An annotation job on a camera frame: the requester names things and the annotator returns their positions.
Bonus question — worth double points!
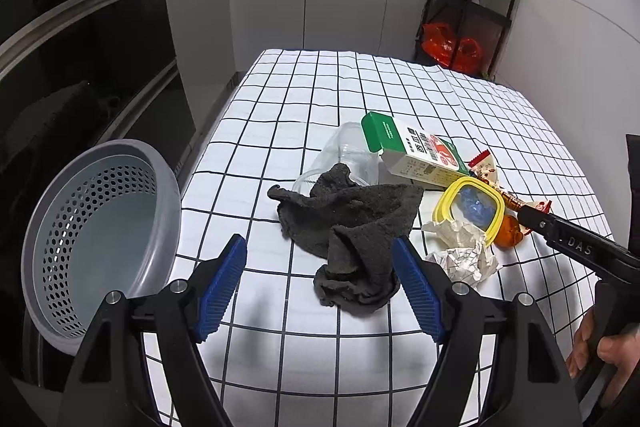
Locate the white paper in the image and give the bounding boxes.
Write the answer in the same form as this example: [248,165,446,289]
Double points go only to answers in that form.
[421,219,488,250]
[426,243,502,283]

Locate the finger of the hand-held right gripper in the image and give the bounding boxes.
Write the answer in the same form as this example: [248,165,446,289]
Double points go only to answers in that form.
[516,205,557,242]

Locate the orange brown candy wrapper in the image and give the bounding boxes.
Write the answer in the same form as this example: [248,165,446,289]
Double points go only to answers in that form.
[492,189,553,215]

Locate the black shelf cart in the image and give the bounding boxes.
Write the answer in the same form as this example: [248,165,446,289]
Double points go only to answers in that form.
[414,0,521,80]

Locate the dark grey cloth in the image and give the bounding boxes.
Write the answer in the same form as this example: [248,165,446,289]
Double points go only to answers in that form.
[267,163,425,308]

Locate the clear plastic cup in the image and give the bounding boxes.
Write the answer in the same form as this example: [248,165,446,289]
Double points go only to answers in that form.
[291,122,383,195]

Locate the person's right hand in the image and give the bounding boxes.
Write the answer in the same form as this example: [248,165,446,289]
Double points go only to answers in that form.
[566,307,640,410]

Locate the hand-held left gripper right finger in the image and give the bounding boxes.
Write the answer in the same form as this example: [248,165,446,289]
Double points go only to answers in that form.
[391,237,583,427]

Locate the small orange object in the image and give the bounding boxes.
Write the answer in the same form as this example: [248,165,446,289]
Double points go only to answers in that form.
[494,214,526,249]

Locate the blue wrapper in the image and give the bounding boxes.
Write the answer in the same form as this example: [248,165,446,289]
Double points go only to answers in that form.
[459,187,493,223]

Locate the green and white carton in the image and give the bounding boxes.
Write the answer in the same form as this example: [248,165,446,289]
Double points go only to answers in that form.
[361,112,471,188]

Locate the black oven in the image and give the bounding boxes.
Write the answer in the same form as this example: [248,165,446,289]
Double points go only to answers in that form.
[0,0,197,408]

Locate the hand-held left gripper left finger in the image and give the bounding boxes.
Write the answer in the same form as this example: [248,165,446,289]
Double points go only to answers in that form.
[59,234,248,427]

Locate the grey perforated basket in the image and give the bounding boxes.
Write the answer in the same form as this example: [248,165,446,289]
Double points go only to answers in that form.
[21,139,182,342]

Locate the black and white checked tablecloth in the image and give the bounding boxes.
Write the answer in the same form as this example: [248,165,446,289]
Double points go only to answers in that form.
[142,48,616,427]

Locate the yellow-rimmed clear lid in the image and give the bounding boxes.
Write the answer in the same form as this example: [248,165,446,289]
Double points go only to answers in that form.
[433,177,506,248]

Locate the red plastic bag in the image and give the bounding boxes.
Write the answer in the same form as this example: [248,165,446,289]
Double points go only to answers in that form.
[452,37,483,75]
[421,23,456,66]

